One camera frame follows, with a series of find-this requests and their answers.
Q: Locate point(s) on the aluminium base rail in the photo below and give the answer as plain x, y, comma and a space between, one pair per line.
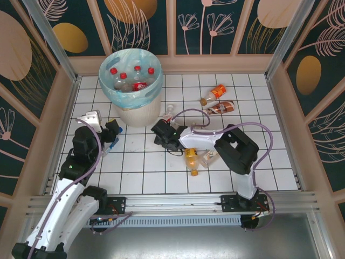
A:
172, 201

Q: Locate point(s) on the small orange bottle brown cap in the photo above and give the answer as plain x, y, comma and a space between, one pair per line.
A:
218, 91

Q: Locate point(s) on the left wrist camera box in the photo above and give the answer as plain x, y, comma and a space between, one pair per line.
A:
90, 120

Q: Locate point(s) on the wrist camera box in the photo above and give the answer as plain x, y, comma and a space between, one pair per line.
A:
90, 120
180, 126

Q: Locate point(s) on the clear bottle whitish cap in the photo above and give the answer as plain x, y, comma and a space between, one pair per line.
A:
170, 108

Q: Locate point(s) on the clear bottle red cap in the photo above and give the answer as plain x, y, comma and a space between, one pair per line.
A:
123, 76
113, 71

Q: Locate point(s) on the aluminium side rail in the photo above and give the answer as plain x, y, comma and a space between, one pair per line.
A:
286, 135
69, 87

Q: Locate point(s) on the clear cola bottle red label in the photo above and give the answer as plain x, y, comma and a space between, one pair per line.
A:
138, 86

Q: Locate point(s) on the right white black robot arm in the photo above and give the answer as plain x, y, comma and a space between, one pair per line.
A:
234, 151

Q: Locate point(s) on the dark floral wall panel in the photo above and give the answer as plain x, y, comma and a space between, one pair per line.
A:
70, 37
13, 151
16, 54
323, 67
156, 32
331, 140
258, 40
194, 40

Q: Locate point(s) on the large orange drink bottle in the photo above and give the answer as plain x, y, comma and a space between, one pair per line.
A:
192, 162

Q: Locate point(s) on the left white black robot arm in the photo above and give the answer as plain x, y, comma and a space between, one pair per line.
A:
54, 215

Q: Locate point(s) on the brown drink bottle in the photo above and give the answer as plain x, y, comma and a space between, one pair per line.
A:
222, 107

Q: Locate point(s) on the white ribbed waste bin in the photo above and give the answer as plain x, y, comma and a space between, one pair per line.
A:
140, 113

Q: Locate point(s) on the grey metal sheet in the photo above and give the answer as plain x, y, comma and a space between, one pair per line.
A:
188, 242

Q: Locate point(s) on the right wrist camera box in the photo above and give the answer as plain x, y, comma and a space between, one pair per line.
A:
180, 126

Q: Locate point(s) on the clear bottle blue label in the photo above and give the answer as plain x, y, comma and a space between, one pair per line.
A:
112, 144

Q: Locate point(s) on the aluminium frame post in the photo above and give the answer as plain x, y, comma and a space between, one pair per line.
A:
289, 40
55, 46

